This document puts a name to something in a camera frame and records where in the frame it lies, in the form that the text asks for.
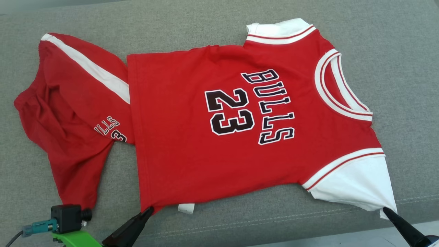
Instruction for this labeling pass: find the black cable teal connector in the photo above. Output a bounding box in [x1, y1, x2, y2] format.
[5, 219, 58, 247]

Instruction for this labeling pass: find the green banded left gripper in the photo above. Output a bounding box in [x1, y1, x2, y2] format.
[51, 206, 154, 247]

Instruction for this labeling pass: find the red Bulls 23 jersey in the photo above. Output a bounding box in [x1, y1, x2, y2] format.
[126, 18, 398, 220]

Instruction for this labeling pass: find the grey fabric sofa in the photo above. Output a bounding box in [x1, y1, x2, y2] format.
[0, 0, 439, 247]

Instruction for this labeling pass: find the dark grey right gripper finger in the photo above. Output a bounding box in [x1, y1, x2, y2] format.
[382, 207, 439, 247]

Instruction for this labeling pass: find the red shorts white stripe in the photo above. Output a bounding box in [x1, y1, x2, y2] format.
[14, 33, 135, 210]

